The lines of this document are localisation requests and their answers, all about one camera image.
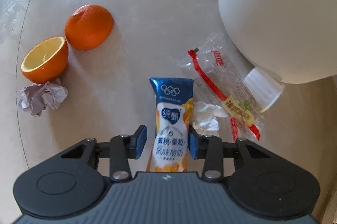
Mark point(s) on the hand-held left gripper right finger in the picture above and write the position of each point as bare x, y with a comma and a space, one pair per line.
193, 146

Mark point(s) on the clear wrapper with red strip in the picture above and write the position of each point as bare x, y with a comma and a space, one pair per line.
223, 68

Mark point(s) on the hollow orange peel half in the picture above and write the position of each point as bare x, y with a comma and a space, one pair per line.
44, 60

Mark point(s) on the small white plastic cup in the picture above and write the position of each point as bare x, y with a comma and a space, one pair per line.
263, 88

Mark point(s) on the blue white yogurt pouch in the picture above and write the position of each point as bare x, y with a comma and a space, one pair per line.
172, 118

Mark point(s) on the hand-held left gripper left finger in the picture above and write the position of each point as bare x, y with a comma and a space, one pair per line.
139, 142

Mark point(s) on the crumpled white tissue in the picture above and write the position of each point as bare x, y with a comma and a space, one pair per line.
208, 116

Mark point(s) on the domed orange peel half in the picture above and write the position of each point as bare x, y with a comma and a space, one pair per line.
88, 27

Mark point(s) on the crumpled grey paper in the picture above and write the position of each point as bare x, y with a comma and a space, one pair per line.
42, 97

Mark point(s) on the white round bin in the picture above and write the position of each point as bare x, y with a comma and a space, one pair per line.
279, 10

